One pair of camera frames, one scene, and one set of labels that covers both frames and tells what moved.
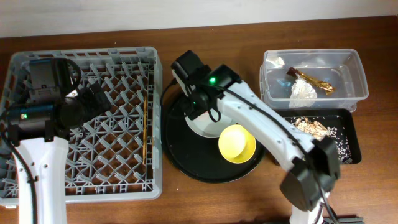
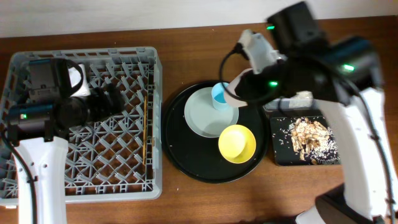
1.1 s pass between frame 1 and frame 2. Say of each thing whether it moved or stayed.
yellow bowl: stayed
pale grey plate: stayed
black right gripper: moved
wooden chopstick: stayed
